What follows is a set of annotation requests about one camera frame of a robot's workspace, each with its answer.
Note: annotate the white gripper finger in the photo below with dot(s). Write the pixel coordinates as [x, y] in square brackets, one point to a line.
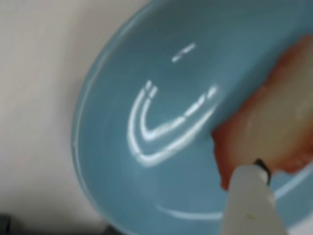
[249, 203]

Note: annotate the red and white clam sushi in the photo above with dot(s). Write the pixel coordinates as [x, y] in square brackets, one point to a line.
[276, 117]

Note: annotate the blue dish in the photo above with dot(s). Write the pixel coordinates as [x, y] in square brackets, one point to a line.
[171, 102]

